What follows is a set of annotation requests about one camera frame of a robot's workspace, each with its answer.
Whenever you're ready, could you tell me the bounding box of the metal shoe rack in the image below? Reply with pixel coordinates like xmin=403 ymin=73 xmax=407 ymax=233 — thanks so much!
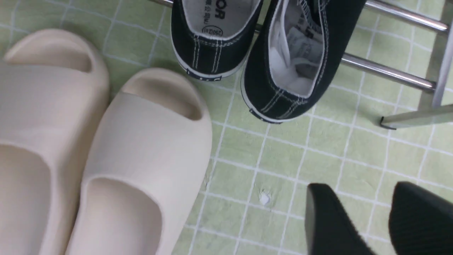
xmin=149 ymin=0 xmax=453 ymax=130

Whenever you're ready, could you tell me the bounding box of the left cream slide slipper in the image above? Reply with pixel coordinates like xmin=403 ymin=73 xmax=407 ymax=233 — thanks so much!
xmin=0 ymin=29 xmax=110 ymax=255

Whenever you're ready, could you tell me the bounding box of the green checkered cloth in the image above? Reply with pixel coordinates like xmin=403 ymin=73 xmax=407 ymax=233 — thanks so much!
xmin=1 ymin=0 xmax=453 ymax=255

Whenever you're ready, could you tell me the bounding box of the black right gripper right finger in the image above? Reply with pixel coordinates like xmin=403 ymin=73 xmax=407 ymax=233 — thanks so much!
xmin=388 ymin=181 xmax=453 ymax=255

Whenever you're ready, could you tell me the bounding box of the black canvas sneaker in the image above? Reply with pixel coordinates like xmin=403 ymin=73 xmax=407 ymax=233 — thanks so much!
xmin=170 ymin=0 xmax=263 ymax=82
xmin=241 ymin=0 xmax=366 ymax=123

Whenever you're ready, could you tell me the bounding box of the cream slide slipper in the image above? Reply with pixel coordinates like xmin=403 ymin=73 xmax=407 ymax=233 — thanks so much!
xmin=0 ymin=29 xmax=110 ymax=255
xmin=66 ymin=68 xmax=212 ymax=255

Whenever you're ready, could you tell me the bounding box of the right cream slide slipper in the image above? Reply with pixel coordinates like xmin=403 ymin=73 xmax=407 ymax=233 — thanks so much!
xmin=66 ymin=68 xmax=212 ymax=255

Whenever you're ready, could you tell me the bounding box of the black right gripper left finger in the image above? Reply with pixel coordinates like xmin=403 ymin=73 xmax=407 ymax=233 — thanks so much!
xmin=305 ymin=183 xmax=375 ymax=255

